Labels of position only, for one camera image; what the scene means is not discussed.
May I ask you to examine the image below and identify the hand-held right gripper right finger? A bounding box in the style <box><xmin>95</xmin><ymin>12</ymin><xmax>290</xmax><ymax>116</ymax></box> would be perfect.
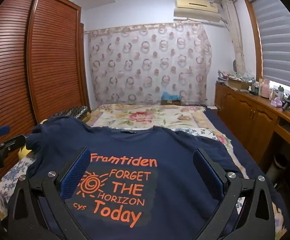
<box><xmin>192</xmin><ymin>148</ymin><xmax>286</xmax><ymax>240</ymax></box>

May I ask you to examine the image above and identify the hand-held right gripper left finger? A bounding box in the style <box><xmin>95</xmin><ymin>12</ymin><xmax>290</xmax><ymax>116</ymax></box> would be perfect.
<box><xmin>8</xmin><ymin>147</ymin><xmax>93</xmax><ymax>240</ymax></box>

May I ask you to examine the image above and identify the navy printed t-shirt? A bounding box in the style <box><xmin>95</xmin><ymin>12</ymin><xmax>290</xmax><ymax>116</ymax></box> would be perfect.
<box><xmin>25</xmin><ymin>116</ymin><xmax>240</xmax><ymax>240</ymax></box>

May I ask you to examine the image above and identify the yellow plush toy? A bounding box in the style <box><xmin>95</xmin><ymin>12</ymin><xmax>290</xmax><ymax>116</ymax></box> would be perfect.
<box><xmin>18</xmin><ymin>145</ymin><xmax>35</xmax><ymax>159</ymax></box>

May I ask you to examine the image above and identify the blue floral white cloth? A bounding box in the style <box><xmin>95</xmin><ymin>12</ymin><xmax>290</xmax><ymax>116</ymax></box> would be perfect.
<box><xmin>0</xmin><ymin>127</ymin><xmax>251</xmax><ymax>222</ymax></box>

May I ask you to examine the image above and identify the navy bedsheet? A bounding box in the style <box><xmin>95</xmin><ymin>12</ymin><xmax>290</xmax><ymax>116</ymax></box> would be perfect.
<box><xmin>202</xmin><ymin>106</ymin><xmax>290</xmax><ymax>240</ymax></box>

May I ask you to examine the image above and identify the dark dotted pillow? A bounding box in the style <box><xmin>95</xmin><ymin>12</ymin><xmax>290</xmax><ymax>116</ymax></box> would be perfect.
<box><xmin>50</xmin><ymin>106</ymin><xmax>90</xmax><ymax>122</ymax></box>

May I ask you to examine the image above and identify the wooden cabinet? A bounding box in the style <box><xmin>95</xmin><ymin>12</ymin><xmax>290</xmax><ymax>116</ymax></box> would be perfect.
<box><xmin>214</xmin><ymin>83</ymin><xmax>290</xmax><ymax>167</ymax></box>

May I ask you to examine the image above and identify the blue box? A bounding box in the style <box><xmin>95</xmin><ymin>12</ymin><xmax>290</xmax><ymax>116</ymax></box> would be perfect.
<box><xmin>161</xmin><ymin>91</ymin><xmax>183</xmax><ymax>106</ymax></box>

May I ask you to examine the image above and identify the red floral blanket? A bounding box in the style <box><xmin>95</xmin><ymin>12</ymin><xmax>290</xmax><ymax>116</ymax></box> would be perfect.
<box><xmin>86</xmin><ymin>104</ymin><xmax>248</xmax><ymax>178</ymax></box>

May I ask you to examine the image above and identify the brown slatted wooden wardrobe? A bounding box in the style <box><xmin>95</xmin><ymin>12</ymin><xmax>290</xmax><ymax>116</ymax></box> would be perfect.
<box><xmin>0</xmin><ymin>0</ymin><xmax>91</xmax><ymax>160</ymax></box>

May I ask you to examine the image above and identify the cardboard box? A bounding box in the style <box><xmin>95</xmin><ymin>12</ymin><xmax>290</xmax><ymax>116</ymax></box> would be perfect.
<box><xmin>227</xmin><ymin>76</ymin><xmax>251</xmax><ymax>90</ymax></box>

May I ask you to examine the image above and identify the pink bottle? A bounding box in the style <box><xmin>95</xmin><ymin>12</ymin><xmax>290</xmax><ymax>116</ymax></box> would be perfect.
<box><xmin>260</xmin><ymin>79</ymin><xmax>271</xmax><ymax>97</ymax></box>

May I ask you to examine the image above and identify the small black tripod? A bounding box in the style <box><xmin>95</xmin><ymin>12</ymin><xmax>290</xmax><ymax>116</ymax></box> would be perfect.
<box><xmin>282</xmin><ymin>95</ymin><xmax>290</xmax><ymax>113</ymax></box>

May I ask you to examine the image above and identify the beige lace curtain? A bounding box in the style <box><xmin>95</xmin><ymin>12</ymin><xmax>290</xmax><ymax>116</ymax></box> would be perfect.
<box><xmin>221</xmin><ymin>0</ymin><xmax>247</xmax><ymax>75</ymax></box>

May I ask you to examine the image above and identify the grey window blind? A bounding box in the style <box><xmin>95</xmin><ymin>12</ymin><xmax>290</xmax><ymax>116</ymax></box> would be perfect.
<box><xmin>250</xmin><ymin>0</ymin><xmax>290</xmax><ymax>90</ymax></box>

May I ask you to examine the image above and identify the ring patterned curtain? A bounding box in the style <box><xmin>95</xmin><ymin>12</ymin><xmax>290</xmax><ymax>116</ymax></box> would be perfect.
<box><xmin>88</xmin><ymin>22</ymin><xmax>213</xmax><ymax>107</ymax></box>

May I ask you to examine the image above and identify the cream wall air conditioner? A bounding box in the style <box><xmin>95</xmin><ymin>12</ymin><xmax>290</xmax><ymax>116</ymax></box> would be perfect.
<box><xmin>173</xmin><ymin>0</ymin><xmax>224</xmax><ymax>22</ymax></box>

